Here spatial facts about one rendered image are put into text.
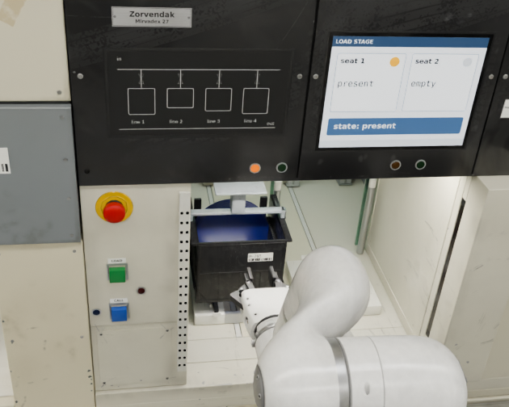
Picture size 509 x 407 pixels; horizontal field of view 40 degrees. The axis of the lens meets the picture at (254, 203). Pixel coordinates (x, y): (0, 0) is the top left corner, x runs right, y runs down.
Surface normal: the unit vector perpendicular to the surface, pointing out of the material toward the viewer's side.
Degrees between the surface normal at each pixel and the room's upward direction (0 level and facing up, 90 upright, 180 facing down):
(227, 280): 90
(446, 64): 90
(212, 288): 90
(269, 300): 3
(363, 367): 23
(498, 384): 90
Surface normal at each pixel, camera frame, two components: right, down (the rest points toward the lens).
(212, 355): 0.07, -0.84
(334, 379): 0.14, -0.40
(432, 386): 0.20, -0.15
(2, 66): 0.16, 0.54
